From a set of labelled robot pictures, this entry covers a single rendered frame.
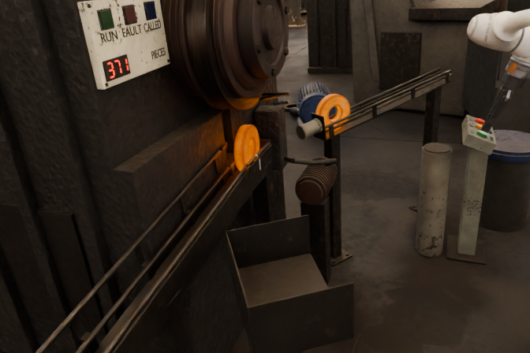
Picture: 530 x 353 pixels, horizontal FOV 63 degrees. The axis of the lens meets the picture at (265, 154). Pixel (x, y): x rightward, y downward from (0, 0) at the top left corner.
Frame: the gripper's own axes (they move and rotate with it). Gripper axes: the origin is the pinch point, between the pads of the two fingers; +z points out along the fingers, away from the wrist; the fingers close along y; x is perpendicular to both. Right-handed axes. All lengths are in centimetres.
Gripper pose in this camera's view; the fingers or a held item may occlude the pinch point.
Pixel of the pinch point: (488, 123)
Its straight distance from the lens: 191.0
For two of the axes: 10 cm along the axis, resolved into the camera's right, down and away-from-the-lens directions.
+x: 9.0, 3.9, -2.1
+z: -2.4, 8.3, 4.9
